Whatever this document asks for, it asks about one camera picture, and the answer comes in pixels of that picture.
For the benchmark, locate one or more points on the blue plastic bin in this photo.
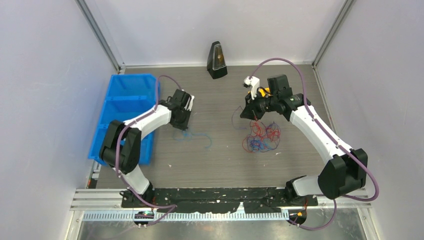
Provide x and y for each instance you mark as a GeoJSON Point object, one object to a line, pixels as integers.
{"type": "Point", "coordinates": [127, 96]}

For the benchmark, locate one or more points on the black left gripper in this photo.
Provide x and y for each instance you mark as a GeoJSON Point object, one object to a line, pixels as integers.
{"type": "Point", "coordinates": [183, 125]}

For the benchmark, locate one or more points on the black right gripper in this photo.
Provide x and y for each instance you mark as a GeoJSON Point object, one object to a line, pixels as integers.
{"type": "Point", "coordinates": [251, 110]}

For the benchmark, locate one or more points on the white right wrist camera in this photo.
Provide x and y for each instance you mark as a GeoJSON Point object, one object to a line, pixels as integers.
{"type": "Point", "coordinates": [253, 83]}

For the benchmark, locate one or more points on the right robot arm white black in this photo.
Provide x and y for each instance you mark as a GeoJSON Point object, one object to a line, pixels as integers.
{"type": "Point", "coordinates": [343, 172]}

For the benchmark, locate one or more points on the perforated metal rail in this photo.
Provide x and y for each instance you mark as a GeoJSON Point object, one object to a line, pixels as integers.
{"type": "Point", "coordinates": [149, 216]}

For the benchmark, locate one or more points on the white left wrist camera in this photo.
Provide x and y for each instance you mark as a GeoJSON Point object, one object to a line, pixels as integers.
{"type": "Point", "coordinates": [189, 104]}

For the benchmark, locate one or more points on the black metronome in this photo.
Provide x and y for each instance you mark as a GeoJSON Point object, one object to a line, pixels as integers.
{"type": "Point", "coordinates": [216, 65]}

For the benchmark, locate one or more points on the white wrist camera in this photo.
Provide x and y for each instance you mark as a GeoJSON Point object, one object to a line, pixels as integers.
{"type": "Point", "coordinates": [253, 83]}
{"type": "Point", "coordinates": [189, 104]}

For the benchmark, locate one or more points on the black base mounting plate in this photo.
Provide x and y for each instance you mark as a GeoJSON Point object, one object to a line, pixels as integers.
{"type": "Point", "coordinates": [227, 199]}

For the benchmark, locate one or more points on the yellow triangular plastic piece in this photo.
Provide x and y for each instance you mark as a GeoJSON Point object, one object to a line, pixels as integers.
{"type": "Point", "coordinates": [263, 92]}

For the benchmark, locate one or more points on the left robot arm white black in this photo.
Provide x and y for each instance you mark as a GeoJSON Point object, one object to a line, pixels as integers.
{"type": "Point", "coordinates": [121, 146]}

